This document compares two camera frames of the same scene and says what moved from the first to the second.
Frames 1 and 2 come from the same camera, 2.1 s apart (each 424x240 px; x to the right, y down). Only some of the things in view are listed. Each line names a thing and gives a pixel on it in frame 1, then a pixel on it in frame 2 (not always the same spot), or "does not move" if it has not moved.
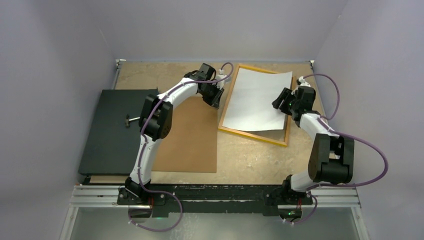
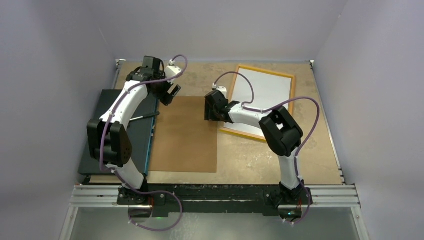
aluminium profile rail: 84,196 does not move
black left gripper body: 211,94 → 163,87
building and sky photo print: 250,107 does not move
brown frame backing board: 191,146 does not move
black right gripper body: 290,103 → 211,113
